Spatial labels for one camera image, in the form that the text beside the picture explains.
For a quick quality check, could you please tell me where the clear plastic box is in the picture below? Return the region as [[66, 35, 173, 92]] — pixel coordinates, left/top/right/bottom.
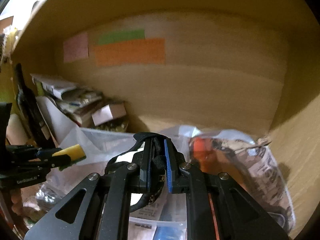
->
[[56, 125, 200, 239]]

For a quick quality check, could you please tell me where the yellow sponge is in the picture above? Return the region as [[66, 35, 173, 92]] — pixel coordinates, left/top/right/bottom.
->
[[52, 144, 86, 171]]

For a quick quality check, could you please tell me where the black and white fabric item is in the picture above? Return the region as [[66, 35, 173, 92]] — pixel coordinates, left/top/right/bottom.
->
[[105, 132, 184, 212]]

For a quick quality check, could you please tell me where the person's left hand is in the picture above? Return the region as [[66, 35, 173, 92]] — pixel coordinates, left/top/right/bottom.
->
[[10, 189, 23, 216]]

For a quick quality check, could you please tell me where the white plastic box lid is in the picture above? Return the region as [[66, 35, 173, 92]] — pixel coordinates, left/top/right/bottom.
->
[[36, 96, 79, 149]]

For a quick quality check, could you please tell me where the blue plastic packet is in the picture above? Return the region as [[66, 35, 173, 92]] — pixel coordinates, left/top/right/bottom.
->
[[153, 226, 186, 240]]

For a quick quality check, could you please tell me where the dark wine bottle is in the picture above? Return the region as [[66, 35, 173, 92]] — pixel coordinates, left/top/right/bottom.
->
[[15, 63, 55, 149]]

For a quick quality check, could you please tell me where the stack of papers and magazines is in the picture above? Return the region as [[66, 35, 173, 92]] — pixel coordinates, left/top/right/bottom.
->
[[30, 73, 130, 133]]

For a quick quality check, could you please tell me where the small white card box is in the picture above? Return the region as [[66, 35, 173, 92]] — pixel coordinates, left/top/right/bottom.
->
[[92, 103, 126, 126]]

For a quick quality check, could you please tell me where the pink sticky note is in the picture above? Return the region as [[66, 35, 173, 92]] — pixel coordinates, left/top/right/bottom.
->
[[63, 32, 89, 63]]

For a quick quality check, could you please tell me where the orange sticky note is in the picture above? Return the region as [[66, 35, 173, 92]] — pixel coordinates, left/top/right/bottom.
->
[[94, 38, 165, 66]]

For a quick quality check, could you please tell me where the green sticky note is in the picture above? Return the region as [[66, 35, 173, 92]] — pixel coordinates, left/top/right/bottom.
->
[[98, 29, 145, 45]]

